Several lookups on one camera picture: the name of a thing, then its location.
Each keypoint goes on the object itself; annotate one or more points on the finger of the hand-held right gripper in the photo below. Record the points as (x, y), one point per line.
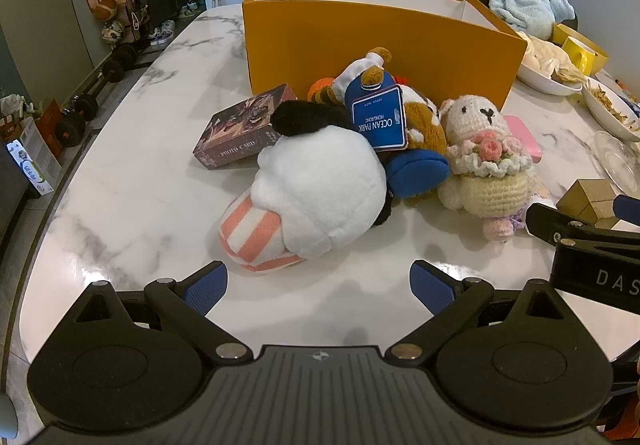
(550, 225)
(627, 209)

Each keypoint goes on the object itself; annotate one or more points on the dark illustrated card box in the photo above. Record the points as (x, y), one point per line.
(235, 135)

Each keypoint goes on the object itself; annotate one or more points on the brown cardboard box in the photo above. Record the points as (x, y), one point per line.
(50, 117)

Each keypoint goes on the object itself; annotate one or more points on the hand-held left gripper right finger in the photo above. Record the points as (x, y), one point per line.
(430, 287)

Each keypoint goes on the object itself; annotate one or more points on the white plush toy pink stripes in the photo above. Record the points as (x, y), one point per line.
(315, 185)

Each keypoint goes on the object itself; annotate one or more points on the pile of potato strips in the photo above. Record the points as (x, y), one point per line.
(612, 105)

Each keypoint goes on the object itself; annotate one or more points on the black dumbbell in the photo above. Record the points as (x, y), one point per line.
(120, 64)
(75, 122)

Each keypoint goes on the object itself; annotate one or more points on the orange pen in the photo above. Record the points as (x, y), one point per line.
(626, 90)

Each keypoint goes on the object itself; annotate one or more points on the soccer ball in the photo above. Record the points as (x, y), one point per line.
(113, 32)

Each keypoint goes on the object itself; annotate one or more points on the light blue fleece blanket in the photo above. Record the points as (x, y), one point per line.
(530, 0)

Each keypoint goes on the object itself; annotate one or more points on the white printed cardboard box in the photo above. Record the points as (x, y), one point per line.
(35, 160)

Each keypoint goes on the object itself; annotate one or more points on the yellow bowl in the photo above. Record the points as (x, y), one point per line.
(562, 30)

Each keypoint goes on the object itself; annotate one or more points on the yellow mug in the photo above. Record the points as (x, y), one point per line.
(580, 55)

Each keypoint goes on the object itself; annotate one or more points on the white ceramic bowl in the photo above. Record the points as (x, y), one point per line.
(545, 85)
(605, 122)

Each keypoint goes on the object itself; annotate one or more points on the pink case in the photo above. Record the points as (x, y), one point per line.
(525, 140)

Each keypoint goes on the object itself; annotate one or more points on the white green sneakers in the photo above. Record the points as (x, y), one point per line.
(191, 7)

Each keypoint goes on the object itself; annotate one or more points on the gold box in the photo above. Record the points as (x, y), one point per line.
(582, 200)

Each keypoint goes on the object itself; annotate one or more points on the orange cardboard box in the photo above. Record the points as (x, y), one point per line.
(350, 40)

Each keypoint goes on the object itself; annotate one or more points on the basketball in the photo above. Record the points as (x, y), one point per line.
(105, 10)

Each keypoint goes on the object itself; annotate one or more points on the white purple sneakers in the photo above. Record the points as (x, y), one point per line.
(162, 34)

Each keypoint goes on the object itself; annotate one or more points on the clear glass plate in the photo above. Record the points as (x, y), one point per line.
(617, 160)

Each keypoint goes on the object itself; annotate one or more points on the red panda plush toy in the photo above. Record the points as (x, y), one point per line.
(425, 125)

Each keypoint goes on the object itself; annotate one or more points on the white crochet bear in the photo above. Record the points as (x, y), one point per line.
(480, 190)

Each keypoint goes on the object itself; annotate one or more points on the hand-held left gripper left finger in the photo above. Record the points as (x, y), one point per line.
(202, 287)

